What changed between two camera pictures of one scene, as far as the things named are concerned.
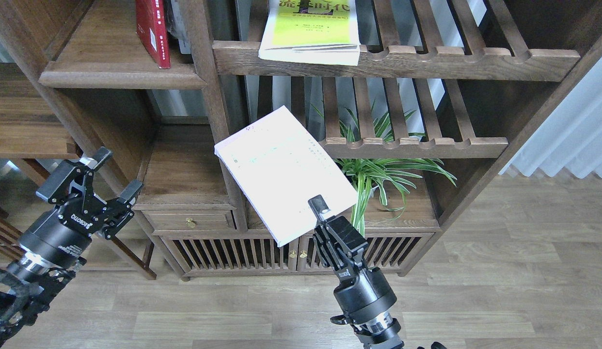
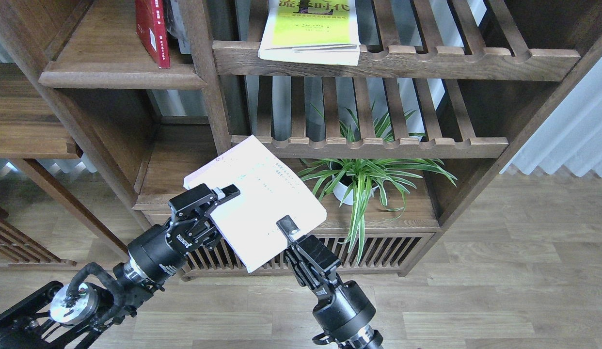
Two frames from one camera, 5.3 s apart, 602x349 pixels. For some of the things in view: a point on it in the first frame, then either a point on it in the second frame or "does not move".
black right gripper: x=361 y=292 -> x=344 y=306
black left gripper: x=64 y=235 -> x=160 y=251
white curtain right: x=578 y=135 does not move
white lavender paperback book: x=281 y=167 -> x=247 y=222
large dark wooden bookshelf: x=419 y=103 does not move
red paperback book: x=151 y=28 does not move
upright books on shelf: x=177 y=24 does not move
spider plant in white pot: x=382 y=175 does not move
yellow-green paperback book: x=324 y=32 does not move
